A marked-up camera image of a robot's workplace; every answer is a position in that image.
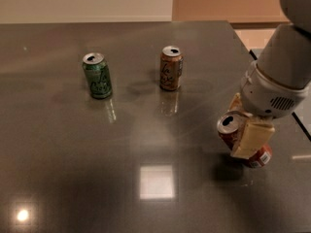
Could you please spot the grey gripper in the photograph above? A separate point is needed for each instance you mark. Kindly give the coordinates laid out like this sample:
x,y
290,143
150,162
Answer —
x,y
267,96

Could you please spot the red coke can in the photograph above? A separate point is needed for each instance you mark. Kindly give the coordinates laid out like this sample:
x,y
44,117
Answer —
x,y
229,125

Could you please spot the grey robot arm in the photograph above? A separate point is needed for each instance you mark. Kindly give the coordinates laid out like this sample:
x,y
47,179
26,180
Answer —
x,y
294,36

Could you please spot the orange LaCroix can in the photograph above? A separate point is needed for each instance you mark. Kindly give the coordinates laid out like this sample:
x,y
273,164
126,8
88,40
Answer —
x,y
171,67

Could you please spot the green LaCroix can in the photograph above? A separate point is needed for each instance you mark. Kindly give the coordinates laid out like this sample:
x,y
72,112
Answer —
x,y
97,75

